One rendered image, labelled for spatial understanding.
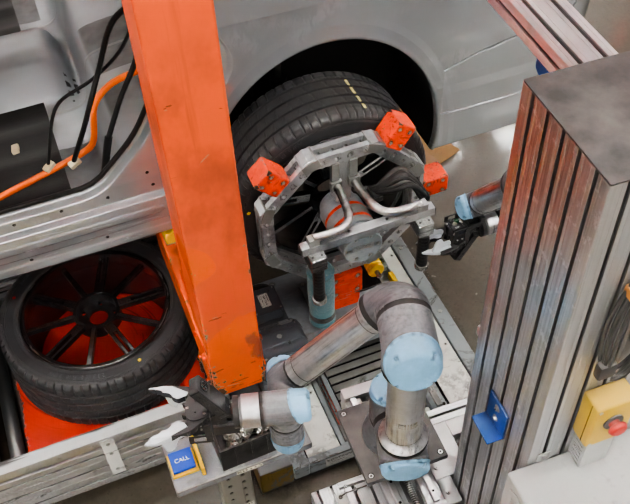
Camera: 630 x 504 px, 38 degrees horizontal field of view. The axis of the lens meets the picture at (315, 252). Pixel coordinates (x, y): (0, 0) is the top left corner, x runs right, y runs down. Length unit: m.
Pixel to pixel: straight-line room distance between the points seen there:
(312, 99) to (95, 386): 1.13
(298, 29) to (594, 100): 1.37
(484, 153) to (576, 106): 2.92
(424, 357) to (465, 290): 1.98
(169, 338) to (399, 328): 1.35
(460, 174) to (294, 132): 1.67
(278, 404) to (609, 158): 0.94
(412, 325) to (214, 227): 0.67
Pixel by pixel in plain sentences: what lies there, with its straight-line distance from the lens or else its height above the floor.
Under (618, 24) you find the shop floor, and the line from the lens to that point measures 5.24.
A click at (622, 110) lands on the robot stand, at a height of 2.03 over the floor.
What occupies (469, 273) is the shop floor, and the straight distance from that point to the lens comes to 3.81.
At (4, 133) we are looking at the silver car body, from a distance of 3.42.
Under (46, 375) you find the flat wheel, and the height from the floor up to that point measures 0.50.
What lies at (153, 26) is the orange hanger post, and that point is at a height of 1.87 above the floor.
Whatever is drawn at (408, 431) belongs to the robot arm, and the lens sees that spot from 2.05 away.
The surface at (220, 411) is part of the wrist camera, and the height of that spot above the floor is 1.26.
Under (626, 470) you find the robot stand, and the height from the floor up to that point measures 1.23.
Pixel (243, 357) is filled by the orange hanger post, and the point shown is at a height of 0.68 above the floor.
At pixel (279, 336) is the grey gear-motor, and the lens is 3.09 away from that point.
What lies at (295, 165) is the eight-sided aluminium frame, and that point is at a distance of 2.66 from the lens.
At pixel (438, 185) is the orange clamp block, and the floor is 0.85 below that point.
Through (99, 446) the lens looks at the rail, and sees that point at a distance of 3.03.
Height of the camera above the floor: 2.91
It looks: 49 degrees down
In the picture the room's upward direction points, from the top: 3 degrees counter-clockwise
